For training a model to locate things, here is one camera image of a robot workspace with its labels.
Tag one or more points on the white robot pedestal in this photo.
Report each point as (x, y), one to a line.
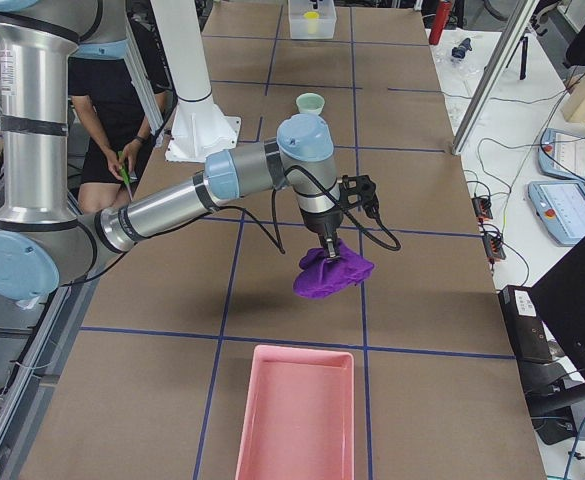
(199, 127)

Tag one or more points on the mint green bowl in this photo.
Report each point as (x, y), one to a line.
(310, 103)

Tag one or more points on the purple cloth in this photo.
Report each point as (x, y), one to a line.
(321, 276)

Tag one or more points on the blue object on desk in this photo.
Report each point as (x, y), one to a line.
(460, 51)

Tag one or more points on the clear plastic storage box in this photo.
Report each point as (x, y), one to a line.
(327, 12)

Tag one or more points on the pink plastic bin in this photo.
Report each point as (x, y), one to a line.
(299, 415)

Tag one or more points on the black monitor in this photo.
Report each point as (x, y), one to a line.
(559, 299)

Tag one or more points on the black tripod stand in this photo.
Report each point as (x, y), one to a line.
(524, 56)

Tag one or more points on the teach pendant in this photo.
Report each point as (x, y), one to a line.
(562, 155)
(560, 205)

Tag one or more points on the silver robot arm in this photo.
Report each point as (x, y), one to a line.
(44, 245)

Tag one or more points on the seated person in black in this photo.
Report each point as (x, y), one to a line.
(108, 106)

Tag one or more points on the far teach pendant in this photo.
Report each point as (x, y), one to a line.
(562, 155)

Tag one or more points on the aluminium frame post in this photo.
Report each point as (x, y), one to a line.
(505, 47)

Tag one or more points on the green handled grabber tool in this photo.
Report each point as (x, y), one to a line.
(125, 173)

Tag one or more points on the orange black connector board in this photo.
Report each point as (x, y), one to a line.
(482, 208)

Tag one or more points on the red bottle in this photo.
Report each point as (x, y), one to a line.
(440, 21)

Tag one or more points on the near teach pendant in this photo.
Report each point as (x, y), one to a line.
(560, 205)

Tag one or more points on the black computer box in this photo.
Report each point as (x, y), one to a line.
(525, 329)

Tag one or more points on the yellow plastic cup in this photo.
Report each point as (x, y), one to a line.
(311, 22)

